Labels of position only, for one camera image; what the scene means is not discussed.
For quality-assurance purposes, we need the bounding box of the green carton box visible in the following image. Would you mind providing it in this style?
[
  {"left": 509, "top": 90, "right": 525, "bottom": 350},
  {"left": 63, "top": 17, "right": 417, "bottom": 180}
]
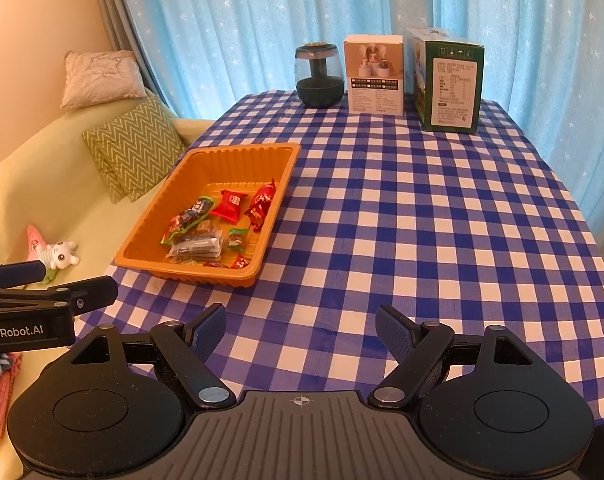
[{"left": 404, "top": 27, "right": 485, "bottom": 133}]

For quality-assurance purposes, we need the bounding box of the white product box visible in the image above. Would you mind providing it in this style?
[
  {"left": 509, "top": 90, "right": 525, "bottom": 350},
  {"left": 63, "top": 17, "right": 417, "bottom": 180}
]
[{"left": 343, "top": 34, "right": 405, "bottom": 116}]

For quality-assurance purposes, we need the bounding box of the shiny red candy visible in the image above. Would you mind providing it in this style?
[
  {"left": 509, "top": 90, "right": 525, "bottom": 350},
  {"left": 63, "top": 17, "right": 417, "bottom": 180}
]
[{"left": 245, "top": 178, "right": 277, "bottom": 232}]

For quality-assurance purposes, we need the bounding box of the orange plastic tray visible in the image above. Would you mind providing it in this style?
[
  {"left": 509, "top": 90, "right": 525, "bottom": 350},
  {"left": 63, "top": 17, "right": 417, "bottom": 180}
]
[{"left": 114, "top": 142, "right": 301, "bottom": 288}]

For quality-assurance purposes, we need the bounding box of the grey curtain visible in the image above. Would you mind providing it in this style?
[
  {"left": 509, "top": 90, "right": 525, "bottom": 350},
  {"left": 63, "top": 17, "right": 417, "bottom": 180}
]
[{"left": 88, "top": 0, "right": 155, "bottom": 103}]

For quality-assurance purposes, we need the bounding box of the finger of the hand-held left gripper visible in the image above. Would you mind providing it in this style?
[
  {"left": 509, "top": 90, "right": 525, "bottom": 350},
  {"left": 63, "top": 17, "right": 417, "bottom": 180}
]
[
  {"left": 0, "top": 275, "right": 119, "bottom": 318},
  {"left": 0, "top": 260, "right": 48, "bottom": 288}
]

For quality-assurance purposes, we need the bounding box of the blue white checked tablecloth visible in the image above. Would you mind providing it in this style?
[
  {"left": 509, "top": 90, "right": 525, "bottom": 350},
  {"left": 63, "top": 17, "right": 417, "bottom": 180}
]
[{"left": 74, "top": 90, "right": 604, "bottom": 413}]

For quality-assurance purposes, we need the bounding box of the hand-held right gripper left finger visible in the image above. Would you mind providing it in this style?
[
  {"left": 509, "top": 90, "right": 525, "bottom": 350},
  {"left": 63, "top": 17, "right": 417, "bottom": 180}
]
[{"left": 64, "top": 303, "right": 237, "bottom": 408}]

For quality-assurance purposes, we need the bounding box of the blue star sheer curtain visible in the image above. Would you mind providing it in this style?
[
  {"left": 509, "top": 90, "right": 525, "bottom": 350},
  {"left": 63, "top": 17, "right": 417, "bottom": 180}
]
[{"left": 109, "top": 0, "right": 604, "bottom": 241}]

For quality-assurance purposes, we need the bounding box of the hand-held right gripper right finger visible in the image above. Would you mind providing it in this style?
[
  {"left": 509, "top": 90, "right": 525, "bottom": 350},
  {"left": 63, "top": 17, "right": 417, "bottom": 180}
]
[{"left": 368, "top": 304, "right": 538, "bottom": 408}]

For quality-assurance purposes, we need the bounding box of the orange-red snack packet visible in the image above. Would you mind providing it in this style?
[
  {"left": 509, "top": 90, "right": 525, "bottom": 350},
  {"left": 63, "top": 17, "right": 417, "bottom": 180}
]
[{"left": 161, "top": 211, "right": 199, "bottom": 247}]

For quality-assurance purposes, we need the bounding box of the dark glass jar lamp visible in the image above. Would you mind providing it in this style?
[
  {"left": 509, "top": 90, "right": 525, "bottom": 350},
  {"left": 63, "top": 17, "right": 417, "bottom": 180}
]
[{"left": 295, "top": 42, "right": 343, "bottom": 108}]

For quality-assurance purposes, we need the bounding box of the white bunny toy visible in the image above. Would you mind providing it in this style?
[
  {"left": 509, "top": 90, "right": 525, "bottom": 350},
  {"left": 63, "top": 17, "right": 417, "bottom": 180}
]
[{"left": 43, "top": 240, "right": 82, "bottom": 272}]

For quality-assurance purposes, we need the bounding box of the beige crinkled pillow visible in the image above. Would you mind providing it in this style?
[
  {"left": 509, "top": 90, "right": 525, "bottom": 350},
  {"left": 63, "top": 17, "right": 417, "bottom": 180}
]
[{"left": 60, "top": 50, "right": 148, "bottom": 110}]

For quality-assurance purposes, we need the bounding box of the green zigzag pillow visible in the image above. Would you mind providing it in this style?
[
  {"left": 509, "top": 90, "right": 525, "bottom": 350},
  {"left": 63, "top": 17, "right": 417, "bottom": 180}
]
[
  {"left": 96, "top": 157, "right": 128, "bottom": 205},
  {"left": 82, "top": 96, "right": 180, "bottom": 204}
]

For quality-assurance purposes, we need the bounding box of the pink patterned cloth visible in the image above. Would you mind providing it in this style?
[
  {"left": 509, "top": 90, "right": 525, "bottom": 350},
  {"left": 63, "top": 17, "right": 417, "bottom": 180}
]
[{"left": 0, "top": 351, "right": 24, "bottom": 461}]

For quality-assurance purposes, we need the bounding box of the red white-print candy packet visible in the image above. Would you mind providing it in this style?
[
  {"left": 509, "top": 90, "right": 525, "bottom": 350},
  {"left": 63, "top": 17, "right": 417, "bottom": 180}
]
[{"left": 210, "top": 189, "right": 246, "bottom": 223}]

